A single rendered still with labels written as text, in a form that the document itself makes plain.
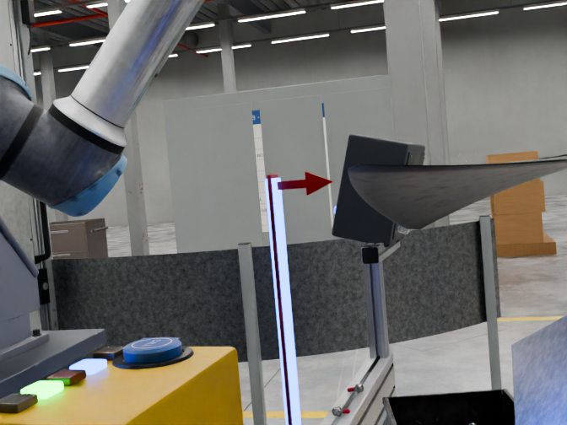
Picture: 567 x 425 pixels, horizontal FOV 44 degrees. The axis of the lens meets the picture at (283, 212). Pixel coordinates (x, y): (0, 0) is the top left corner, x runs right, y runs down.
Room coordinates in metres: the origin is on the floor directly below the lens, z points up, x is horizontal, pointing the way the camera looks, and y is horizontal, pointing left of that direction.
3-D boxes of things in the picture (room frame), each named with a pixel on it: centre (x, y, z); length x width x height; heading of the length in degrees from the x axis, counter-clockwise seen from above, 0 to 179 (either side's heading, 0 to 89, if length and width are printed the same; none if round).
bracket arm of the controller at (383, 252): (1.32, -0.18, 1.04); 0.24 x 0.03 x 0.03; 162
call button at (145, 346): (0.48, 0.10, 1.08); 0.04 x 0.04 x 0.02
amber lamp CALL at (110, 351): (0.49, 0.13, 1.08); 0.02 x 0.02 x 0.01; 72
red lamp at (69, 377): (0.44, 0.14, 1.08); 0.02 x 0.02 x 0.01; 72
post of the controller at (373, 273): (1.22, -0.15, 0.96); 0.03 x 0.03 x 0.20; 72
